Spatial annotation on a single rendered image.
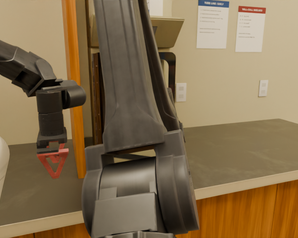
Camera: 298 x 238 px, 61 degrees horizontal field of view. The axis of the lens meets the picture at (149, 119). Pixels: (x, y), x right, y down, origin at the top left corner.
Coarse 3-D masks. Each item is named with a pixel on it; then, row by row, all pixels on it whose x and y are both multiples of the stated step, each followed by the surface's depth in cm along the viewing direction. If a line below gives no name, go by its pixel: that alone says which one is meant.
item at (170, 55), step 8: (160, 56) 84; (168, 56) 83; (168, 64) 83; (168, 72) 84; (168, 80) 85; (104, 96) 94; (104, 104) 95; (104, 112) 96; (104, 120) 97; (136, 152) 95; (144, 152) 94; (152, 152) 93
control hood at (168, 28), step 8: (152, 16) 86; (160, 16) 87; (152, 24) 88; (160, 24) 89; (168, 24) 90; (176, 24) 90; (96, 32) 85; (160, 32) 92; (168, 32) 93; (176, 32) 94; (96, 40) 88; (160, 40) 95; (168, 40) 96
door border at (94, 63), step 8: (96, 56) 92; (96, 64) 92; (96, 72) 93; (96, 80) 94; (96, 88) 95; (96, 96) 95; (96, 104) 96; (96, 112) 97; (96, 120) 98; (96, 144) 100
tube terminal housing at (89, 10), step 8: (88, 0) 89; (168, 0) 98; (88, 8) 89; (168, 8) 98; (88, 16) 91; (168, 16) 99; (88, 24) 93; (88, 32) 95; (88, 40) 97; (88, 48) 99; (96, 48) 93; (160, 48) 101; (168, 48) 102; (88, 56) 101; (88, 64) 103; (120, 160) 106; (128, 160) 108
